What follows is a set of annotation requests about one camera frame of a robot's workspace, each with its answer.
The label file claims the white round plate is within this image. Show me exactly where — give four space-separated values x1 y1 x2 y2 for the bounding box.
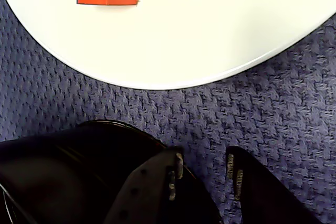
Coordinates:
0 0 336 90

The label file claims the black round recipient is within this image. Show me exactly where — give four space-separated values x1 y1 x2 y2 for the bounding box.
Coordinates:
0 120 224 224

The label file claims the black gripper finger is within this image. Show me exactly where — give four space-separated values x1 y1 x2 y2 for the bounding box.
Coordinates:
104 148 184 224
226 146 324 224

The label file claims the blue textured cloth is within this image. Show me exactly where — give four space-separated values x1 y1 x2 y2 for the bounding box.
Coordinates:
0 0 336 224

